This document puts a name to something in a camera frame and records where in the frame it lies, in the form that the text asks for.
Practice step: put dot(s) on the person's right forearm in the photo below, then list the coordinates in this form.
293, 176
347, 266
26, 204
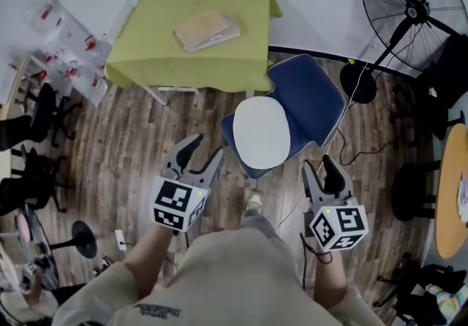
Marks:
329, 277

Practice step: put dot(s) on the beige book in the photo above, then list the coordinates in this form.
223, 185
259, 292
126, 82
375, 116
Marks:
201, 28
234, 34

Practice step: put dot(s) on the white round cushion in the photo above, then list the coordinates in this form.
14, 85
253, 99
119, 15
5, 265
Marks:
261, 134

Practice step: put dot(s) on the person's right white shoe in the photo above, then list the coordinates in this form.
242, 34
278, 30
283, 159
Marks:
253, 202

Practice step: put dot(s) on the black standing fan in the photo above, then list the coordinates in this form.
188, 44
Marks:
413, 10

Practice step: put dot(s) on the blue chair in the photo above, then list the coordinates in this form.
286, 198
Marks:
311, 98

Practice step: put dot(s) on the round glass table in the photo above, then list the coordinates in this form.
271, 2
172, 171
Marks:
44, 244

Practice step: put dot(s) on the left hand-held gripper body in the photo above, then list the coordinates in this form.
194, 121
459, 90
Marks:
172, 200

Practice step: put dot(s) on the white table frame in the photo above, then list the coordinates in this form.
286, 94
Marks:
175, 90

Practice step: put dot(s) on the white papers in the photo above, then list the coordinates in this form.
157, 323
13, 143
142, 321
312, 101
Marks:
463, 200

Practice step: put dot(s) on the person's beige shirt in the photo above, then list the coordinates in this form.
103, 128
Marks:
237, 280

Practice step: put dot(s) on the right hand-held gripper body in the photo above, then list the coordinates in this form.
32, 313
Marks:
340, 226

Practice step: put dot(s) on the colourful striped cloth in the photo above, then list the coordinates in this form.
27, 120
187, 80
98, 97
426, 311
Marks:
448, 300

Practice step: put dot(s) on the round yellow table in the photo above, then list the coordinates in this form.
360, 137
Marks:
451, 189

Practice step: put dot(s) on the black office chair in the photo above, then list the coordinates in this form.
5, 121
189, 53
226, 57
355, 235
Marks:
45, 109
25, 182
442, 79
413, 189

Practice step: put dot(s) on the light wooden table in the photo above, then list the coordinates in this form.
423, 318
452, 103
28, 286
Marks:
14, 87

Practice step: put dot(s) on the green tablecloth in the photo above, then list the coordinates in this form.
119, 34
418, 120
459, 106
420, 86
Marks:
153, 43

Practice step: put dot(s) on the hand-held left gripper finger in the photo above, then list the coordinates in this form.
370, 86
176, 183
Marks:
214, 167
175, 160

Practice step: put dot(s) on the person's left forearm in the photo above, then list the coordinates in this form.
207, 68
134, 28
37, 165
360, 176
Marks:
150, 258

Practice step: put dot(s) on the cluster of clear water bottles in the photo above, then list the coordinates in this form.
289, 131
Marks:
80, 76

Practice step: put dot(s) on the black bag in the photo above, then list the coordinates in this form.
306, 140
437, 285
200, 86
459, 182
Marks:
420, 280

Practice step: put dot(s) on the black round pedestal base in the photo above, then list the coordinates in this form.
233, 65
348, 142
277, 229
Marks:
84, 240

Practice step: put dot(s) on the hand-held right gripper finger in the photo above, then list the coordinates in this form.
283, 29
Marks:
340, 182
312, 189

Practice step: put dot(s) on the white power strip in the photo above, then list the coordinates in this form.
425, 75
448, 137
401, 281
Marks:
120, 240

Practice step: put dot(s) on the person's grey trousers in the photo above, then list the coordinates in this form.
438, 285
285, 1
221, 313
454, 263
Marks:
259, 224

